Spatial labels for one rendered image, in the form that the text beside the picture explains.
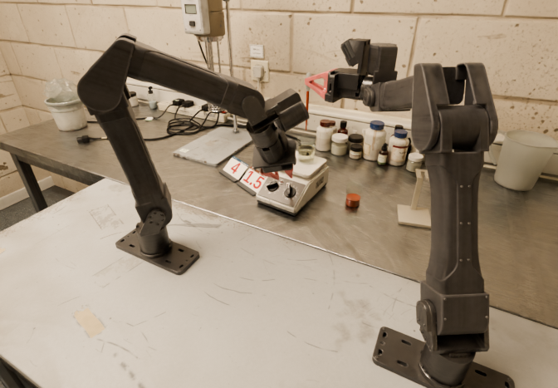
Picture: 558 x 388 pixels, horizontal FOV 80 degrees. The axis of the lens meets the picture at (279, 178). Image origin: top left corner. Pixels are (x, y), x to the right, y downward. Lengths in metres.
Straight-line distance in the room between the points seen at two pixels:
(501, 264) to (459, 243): 0.38
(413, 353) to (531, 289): 0.32
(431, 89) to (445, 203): 0.16
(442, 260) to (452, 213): 0.07
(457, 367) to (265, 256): 0.41
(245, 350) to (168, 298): 0.19
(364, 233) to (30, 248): 0.79
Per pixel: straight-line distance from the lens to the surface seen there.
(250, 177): 1.01
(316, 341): 0.63
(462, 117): 0.51
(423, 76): 0.52
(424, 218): 0.94
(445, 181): 0.50
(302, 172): 0.91
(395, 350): 0.64
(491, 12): 1.25
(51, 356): 0.72
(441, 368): 0.59
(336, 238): 0.82
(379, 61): 0.77
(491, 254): 0.91
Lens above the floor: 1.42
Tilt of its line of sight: 30 degrees down
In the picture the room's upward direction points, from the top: straight up
